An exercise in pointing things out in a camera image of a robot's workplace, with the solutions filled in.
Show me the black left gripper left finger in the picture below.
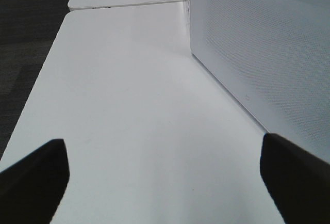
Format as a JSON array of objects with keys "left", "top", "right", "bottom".
[{"left": 1, "top": 139, "right": 70, "bottom": 223}]

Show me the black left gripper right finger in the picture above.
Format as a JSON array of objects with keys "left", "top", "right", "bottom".
[{"left": 259, "top": 133, "right": 329, "bottom": 223}]

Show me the white microwave door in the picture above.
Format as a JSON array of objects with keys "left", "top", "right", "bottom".
[{"left": 190, "top": 0, "right": 329, "bottom": 161}]

